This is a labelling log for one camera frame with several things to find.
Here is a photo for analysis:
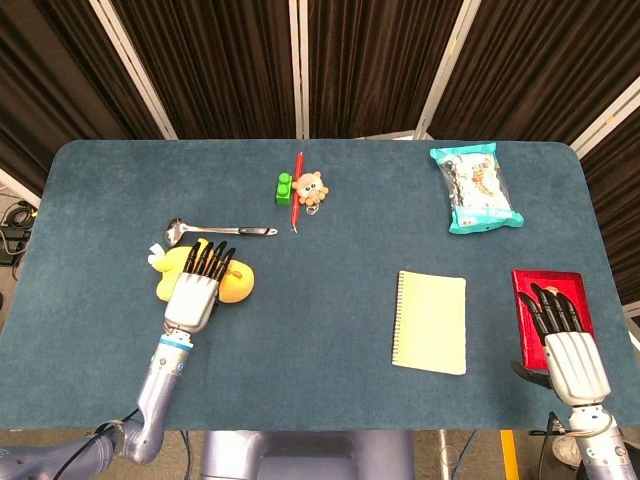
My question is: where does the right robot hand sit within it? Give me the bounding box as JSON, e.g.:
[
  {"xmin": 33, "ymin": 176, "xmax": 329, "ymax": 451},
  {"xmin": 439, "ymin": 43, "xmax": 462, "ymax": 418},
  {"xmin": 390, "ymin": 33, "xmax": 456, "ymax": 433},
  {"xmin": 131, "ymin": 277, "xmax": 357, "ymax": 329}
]
[{"xmin": 510, "ymin": 282, "xmax": 612, "ymax": 407}]

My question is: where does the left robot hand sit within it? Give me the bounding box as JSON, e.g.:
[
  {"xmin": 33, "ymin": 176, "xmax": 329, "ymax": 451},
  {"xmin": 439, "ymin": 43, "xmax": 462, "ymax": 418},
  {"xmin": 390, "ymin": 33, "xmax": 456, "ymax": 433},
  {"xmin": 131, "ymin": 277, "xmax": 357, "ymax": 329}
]
[{"xmin": 163, "ymin": 239, "xmax": 236, "ymax": 335}]

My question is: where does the yellow plush duck toy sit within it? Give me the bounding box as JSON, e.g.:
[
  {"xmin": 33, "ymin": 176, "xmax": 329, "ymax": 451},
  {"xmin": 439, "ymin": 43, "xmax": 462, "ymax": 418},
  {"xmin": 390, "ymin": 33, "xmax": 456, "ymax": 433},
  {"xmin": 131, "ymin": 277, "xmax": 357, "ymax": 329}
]
[{"xmin": 147, "ymin": 238, "xmax": 256, "ymax": 305}]

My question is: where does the red open box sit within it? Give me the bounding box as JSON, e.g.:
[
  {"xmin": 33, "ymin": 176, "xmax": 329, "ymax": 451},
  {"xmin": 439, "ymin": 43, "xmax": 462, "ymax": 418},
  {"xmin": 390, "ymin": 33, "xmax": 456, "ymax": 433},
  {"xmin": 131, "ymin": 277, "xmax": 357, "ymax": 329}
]
[{"xmin": 511, "ymin": 269, "xmax": 596, "ymax": 372}]

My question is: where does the blue velvet table cover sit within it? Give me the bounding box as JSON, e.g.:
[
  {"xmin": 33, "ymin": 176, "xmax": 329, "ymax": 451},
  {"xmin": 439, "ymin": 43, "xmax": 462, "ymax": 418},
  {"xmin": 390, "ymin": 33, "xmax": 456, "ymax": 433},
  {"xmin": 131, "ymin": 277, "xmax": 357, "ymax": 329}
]
[{"xmin": 0, "ymin": 138, "xmax": 640, "ymax": 432}]

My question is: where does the green plastic building block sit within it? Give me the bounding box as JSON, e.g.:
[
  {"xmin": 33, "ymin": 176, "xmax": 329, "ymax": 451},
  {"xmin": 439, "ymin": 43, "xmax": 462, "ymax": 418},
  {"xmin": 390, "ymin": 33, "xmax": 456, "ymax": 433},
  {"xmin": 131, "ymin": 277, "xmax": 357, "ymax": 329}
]
[{"xmin": 273, "ymin": 172, "xmax": 294, "ymax": 207}]

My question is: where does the yellow spiral notebook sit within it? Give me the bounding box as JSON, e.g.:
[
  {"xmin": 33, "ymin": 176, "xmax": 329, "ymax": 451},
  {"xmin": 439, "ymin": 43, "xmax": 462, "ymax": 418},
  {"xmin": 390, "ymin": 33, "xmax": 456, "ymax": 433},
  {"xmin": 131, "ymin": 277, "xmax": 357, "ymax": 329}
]
[{"xmin": 391, "ymin": 270, "xmax": 468, "ymax": 376}]

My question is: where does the dark brown pleated curtain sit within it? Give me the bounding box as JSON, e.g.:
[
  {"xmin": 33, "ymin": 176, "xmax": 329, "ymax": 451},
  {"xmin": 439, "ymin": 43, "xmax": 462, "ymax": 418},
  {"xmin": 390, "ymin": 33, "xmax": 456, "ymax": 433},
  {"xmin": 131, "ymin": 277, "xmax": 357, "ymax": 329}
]
[
  {"xmin": 307, "ymin": 0, "xmax": 464, "ymax": 139},
  {"xmin": 0, "ymin": 0, "xmax": 166, "ymax": 199},
  {"xmin": 579, "ymin": 114, "xmax": 640, "ymax": 306},
  {"xmin": 429, "ymin": 0, "xmax": 640, "ymax": 141},
  {"xmin": 110, "ymin": 0, "xmax": 299, "ymax": 140}
]

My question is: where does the red pen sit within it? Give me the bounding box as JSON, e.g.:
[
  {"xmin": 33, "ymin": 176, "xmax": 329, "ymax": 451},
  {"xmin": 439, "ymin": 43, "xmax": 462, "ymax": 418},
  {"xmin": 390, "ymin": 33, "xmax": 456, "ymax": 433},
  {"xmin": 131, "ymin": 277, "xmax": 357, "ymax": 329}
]
[{"xmin": 288, "ymin": 151, "xmax": 305, "ymax": 234}]

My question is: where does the grey robot torso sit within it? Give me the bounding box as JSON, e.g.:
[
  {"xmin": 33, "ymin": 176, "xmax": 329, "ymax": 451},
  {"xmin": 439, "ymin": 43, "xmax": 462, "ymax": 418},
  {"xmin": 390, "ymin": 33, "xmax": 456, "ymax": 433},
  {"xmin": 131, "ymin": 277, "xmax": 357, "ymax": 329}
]
[{"xmin": 199, "ymin": 430, "xmax": 416, "ymax": 480}]

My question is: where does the teal snack bag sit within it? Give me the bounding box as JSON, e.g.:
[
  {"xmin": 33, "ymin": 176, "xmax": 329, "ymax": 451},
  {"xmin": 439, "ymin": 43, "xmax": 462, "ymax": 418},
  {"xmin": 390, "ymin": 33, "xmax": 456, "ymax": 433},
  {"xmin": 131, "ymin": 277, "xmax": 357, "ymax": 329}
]
[{"xmin": 429, "ymin": 142, "xmax": 525, "ymax": 236}]

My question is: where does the steel ladle with black handle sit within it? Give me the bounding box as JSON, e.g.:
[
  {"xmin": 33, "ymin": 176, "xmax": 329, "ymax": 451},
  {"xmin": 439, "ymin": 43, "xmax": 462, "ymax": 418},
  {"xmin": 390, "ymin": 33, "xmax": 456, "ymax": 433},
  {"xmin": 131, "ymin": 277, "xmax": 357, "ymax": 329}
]
[{"xmin": 165, "ymin": 217, "xmax": 279, "ymax": 246}]

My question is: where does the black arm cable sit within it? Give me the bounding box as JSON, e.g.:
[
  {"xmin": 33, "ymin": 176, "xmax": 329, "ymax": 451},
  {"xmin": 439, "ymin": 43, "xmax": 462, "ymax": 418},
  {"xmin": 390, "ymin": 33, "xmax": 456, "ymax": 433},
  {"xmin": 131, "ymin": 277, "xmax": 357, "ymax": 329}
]
[
  {"xmin": 538, "ymin": 411, "xmax": 571, "ymax": 480},
  {"xmin": 52, "ymin": 408, "xmax": 142, "ymax": 480}
]

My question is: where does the orange bear keychain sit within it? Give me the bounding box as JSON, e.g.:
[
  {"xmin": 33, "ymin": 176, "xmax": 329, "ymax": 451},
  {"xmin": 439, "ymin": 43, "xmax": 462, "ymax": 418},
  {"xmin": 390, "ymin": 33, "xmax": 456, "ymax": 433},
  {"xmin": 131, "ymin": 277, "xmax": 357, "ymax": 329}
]
[{"xmin": 291, "ymin": 170, "xmax": 330, "ymax": 215}]

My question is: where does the black floor cable bundle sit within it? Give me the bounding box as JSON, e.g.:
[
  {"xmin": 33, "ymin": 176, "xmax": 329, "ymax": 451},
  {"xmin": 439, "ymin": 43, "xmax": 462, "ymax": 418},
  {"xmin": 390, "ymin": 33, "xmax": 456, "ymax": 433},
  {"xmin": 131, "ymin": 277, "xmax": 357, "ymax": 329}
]
[{"xmin": 0, "ymin": 198, "xmax": 39, "ymax": 267}]

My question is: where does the white partition frame post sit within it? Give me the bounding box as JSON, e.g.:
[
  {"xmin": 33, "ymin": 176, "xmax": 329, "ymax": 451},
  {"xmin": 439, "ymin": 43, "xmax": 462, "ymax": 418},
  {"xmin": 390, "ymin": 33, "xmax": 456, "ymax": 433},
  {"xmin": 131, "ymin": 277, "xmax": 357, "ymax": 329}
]
[
  {"xmin": 569, "ymin": 74, "xmax": 640, "ymax": 157},
  {"xmin": 287, "ymin": 0, "xmax": 310, "ymax": 140},
  {"xmin": 88, "ymin": 0, "xmax": 179, "ymax": 141},
  {"xmin": 414, "ymin": 0, "xmax": 482, "ymax": 142}
]

